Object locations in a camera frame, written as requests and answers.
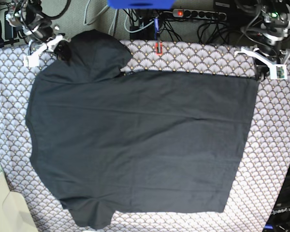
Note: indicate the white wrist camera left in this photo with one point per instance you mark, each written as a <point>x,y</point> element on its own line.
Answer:
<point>278,72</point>

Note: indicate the beige cabinet corner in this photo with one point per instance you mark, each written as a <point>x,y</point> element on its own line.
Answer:
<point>14,213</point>

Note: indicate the black power strip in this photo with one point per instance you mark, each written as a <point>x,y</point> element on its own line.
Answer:
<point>197,14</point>

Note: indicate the dark T-shirt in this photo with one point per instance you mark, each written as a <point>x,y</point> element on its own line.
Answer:
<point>148,141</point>

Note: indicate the fan-patterned tablecloth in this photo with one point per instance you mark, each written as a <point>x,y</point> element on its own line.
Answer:
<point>260,175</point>

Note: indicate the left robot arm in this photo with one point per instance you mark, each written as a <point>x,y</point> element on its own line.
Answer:
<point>268,29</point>

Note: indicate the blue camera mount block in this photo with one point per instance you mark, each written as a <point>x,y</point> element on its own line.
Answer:
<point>141,4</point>

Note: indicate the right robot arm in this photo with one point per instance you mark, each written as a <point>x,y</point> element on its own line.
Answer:
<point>37,26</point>

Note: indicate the orange table clamp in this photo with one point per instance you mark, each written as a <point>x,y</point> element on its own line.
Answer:
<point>158,48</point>

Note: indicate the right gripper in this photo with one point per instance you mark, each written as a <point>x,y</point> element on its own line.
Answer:
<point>60,43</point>

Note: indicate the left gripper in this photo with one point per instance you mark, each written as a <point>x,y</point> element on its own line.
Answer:
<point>262,70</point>

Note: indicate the black OpenArm box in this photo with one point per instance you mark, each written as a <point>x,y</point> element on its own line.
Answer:
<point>279,220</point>

